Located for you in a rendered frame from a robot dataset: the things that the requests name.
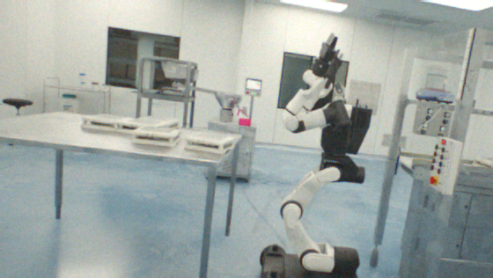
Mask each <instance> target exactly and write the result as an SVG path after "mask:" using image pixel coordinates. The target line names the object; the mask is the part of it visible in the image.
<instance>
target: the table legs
mask: <svg viewBox="0 0 493 278"><path fill-rule="evenodd" d="M238 152H239V143H238V145H237V146H236V148H235V149H234V150H233V156H232V173H231V183H230V192H229V201H228V210H227V218H226V231H225V235H226V236H230V228H231V223H232V205H233V196H234V187H235V179H236V170H237V162H238ZM216 179H217V168H215V167H210V171H209V181H207V192H206V202H205V212H204V221H203V232H202V251H201V261H200V272H199V278H207V275H208V265H209V256H210V237H211V228H212V217H213V208H214V199H215V189H216ZM62 205H63V150H55V219H60V218H61V211H62Z"/></svg>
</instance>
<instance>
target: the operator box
mask: <svg viewBox="0 0 493 278"><path fill-rule="evenodd" d="M441 139H446V146H444V145H441ZM436 145H437V146H438V149H437V150H435V151H436V152H437V154H438V155H437V156H435V157H434V158H436V162H437V163H435V164H433V165H434V168H435V169H436V170H438V168H440V171H441V173H440V174H438V173H437V171H436V170H435V169H434V170H433V171H431V172H430V178H431V177H435V175H438V184H437V185H436V186H434V184H431V183H430V182H429V185H430V186H431V187H433V188H435V189H436V190H437V192H439V193H440V194H446V195H452V194H453V189H454V186H455V184H454V181H455V175H456V172H457V167H459V162H460V155H461V154H462V145H463V143H462V142H459V141H455V140H453V139H450V138H447V137H441V136H438V138H437V142H436ZM443 147H445V150H446V151H448V152H446V151H445V153H443V152H441V149H443ZM441 154H444V159H443V161H441V159H440V158H439V157H440V155H441ZM445 158H446V159H445ZM439 162H443V166H441V167H438V163H439ZM439 183H440V184H439ZM441 184H443V185H441Z"/></svg>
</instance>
